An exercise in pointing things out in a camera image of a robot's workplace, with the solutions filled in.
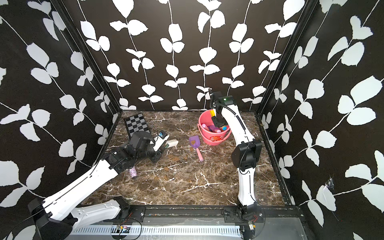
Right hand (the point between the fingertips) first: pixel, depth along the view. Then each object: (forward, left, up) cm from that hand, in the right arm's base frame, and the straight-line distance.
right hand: (220, 121), depth 88 cm
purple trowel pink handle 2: (+4, +4, -12) cm, 13 cm away
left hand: (-19, +31, +3) cm, 37 cm away
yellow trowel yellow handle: (+9, +4, -2) cm, 10 cm away
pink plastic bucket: (-5, +5, -7) cm, 10 cm away
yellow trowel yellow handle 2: (-7, -1, +4) cm, 8 cm away
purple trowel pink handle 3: (-2, +16, -20) cm, 25 cm away
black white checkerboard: (+13, +61, -17) cm, 65 cm away
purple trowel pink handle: (+2, +7, -9) cm, 12 cm away
